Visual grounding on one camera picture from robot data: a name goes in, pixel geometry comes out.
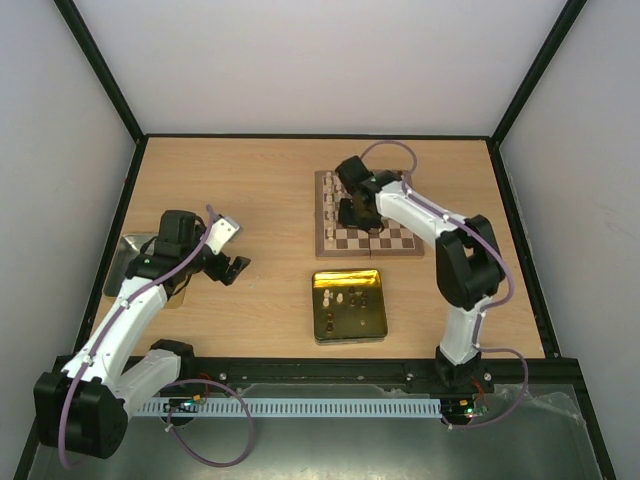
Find gold metal tin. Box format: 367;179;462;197
311;269;388;345

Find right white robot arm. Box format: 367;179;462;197
335;156;506;392

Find dark chess pieces in tin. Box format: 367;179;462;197
322;286;368;336

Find purple cable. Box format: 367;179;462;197
360;140;516;351
58;203;219;470

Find wooden chess board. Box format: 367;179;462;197
314;170;425;258

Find silver metal tray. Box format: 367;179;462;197
102;233;189;309

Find metal base plate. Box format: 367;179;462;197
27;382;601;479

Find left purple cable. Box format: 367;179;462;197
58;203;219;470

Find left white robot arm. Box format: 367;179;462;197
34;210;250;459

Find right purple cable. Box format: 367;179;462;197
360;140;516;351

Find white slotted cable duct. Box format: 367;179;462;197
136;398;441;419

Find black aluminium frame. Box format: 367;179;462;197
9;0;621;480

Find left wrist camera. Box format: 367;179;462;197
206;216;242;255

